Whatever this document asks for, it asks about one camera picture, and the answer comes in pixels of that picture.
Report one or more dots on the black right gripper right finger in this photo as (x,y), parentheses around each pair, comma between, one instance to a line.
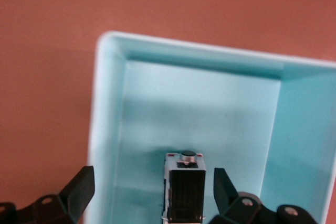
(224,195)

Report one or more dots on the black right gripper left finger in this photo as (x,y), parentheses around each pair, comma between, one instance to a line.
(76,197)

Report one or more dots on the white jeep toy black roof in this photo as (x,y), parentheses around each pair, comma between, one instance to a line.
(186,195)

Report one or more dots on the turquoise plastic bin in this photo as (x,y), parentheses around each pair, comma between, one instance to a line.
(210,103)

